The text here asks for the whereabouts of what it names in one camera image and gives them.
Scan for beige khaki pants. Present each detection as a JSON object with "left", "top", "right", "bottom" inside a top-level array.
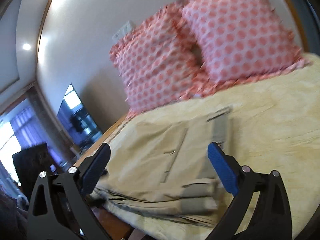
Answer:
[{"left": 93, "top": 107, "right": 231, "bottom": 227}]

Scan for dark chair back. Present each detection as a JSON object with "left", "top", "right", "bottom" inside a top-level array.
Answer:
[{"left": 12, "top": 143, "right": 54, "bottom": 201}]

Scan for yellow patterned bedspread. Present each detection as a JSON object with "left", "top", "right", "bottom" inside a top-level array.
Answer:
[{"left": 106, "top": 53, "right": 319, "bottom": 236}]

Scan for blue window curtain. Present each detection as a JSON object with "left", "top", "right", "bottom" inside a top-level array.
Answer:
[{"left": 10, "top": 106, "right": 63, "bottom": 165}]

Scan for black flat screen television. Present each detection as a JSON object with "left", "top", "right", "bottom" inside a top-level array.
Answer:
[{"left": 57, "top": 83, "right": 103, "bottom": 150}]

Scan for pink polka dot pillow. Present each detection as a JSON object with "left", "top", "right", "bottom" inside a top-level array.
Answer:
[
  {"left": 110, "top": 2, "right": 208, "bottom": 118},
  {"left": 182, "top": 0, "right": 308, "bottom": 86}
]

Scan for white wall socket plate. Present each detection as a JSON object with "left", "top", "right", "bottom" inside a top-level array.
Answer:
[
  {"left": 121, "top": 20, "right": 135, "bottom": 36},
  {"left": 112, "top": 30, "right": 123, "bottom": 43}
]

